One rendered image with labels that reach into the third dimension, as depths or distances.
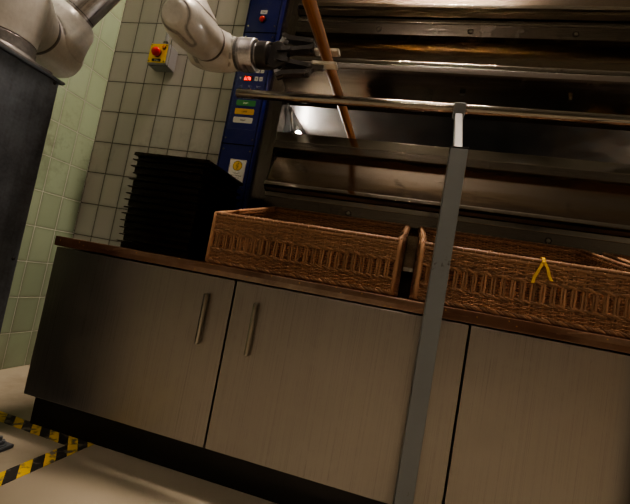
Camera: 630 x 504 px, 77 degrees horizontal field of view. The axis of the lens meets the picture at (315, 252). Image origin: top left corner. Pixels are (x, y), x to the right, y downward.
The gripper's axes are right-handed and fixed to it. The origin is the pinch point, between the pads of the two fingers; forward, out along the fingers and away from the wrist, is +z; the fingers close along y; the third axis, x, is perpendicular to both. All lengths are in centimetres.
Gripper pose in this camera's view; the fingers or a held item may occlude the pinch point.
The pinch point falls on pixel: (326, 58)
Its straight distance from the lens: 121.8
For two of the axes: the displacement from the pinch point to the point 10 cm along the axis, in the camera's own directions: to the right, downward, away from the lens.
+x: -2.1, -1.1, -9.7
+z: 9.6, 1.6, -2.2
